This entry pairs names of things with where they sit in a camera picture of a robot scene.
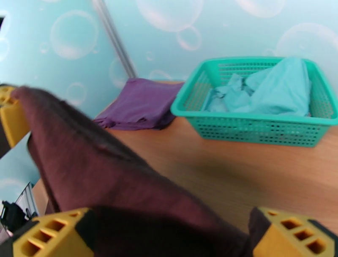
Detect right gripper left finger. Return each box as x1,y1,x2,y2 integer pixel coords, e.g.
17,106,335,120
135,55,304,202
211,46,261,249
11,207,96,257

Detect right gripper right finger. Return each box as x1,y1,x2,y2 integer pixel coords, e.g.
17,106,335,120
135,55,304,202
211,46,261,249
253,207,338,257

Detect dark brown trousers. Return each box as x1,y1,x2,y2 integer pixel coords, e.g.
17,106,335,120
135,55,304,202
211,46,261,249
11,85,267,257

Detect purple folded trousers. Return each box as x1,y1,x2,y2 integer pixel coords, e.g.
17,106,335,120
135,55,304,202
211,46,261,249
93,78,185,131

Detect teal plastic basket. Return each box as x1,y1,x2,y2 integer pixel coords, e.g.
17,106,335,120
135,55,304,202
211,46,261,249
170,56,338,148

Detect light blue crumpled cloth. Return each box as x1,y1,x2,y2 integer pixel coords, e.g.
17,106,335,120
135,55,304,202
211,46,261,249
203,57,313,118

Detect aluminium table side rail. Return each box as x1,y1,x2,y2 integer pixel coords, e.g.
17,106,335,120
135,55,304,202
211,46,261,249
14,182,39,220

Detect aluminium frame post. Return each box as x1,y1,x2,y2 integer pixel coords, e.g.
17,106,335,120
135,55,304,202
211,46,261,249
92,0,139,79

